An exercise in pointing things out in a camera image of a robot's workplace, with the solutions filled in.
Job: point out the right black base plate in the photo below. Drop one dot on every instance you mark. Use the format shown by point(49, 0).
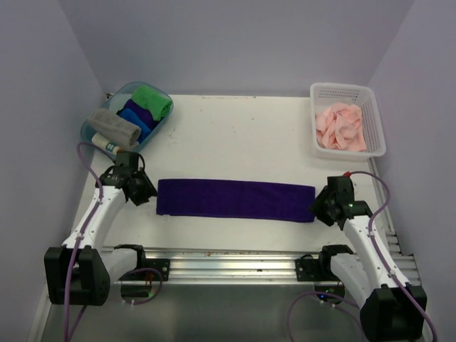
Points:
point(309, 270)

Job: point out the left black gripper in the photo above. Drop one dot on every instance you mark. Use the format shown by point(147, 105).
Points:
point(148, 192)

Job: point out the green rolled towel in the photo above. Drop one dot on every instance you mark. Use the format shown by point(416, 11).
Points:
point(151, 101)

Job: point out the purple towel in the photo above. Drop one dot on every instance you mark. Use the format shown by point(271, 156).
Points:
point(143, 114)
point(235, 199)

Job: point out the blue rolled towel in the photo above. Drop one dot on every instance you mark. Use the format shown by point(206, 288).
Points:
point(130, 116)

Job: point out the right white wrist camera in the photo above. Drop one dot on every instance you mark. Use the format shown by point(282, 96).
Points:
point(348, 175)

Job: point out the grey towel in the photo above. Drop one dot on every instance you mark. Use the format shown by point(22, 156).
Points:
point(118, 130)

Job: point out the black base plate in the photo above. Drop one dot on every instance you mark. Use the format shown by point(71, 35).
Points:
point(149, 271)
point(309, 270)

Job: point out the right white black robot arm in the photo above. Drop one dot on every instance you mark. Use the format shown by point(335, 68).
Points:
point(391, 308)

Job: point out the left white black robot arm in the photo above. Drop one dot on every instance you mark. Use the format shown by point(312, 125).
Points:
point(76, 272)

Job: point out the beige patterned rolled towel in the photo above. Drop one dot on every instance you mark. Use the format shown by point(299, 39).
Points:
point(106, 145)

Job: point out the white plastic basket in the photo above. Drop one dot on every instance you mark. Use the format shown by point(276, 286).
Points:
point(322, 95)

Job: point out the purple rolled towel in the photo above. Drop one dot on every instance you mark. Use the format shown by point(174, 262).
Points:
point(143, 114)

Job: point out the blue translucent plastic bin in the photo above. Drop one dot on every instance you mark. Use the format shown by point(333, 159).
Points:
point(118, 100)

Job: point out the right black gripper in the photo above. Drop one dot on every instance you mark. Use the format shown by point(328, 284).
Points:
point(316, 207)

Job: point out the aluminium mounting rail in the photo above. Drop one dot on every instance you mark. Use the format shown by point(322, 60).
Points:
point(229, 267)

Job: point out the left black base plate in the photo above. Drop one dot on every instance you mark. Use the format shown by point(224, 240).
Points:
point(149, 271)

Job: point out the pink towel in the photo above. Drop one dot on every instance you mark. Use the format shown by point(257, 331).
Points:
point(340, 127)

